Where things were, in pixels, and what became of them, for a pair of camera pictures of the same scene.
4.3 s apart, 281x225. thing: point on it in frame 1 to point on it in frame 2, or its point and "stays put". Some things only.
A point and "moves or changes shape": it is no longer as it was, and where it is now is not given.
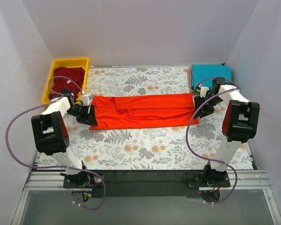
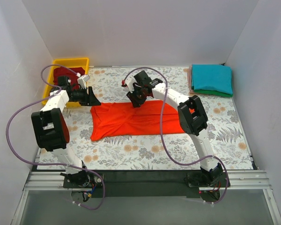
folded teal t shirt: (200, 71) stays put
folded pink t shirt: (189, 79) stays put
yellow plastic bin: (82, 63) stays put
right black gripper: (203, 106) to (136, 101)
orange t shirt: (143, 109) moves or changes shape
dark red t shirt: (76, 74) stays put
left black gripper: (85, 113) to (88, 96)
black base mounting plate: (150, 183) stays put
